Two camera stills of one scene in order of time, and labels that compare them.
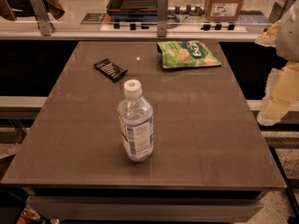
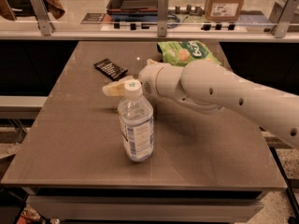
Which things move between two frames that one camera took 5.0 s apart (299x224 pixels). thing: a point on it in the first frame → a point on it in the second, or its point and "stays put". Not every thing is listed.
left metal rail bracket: (44, 21) stays put
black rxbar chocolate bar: (110, 69) stays put
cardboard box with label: (222, 2) stays put
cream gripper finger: (269, 37) → (149, 62)
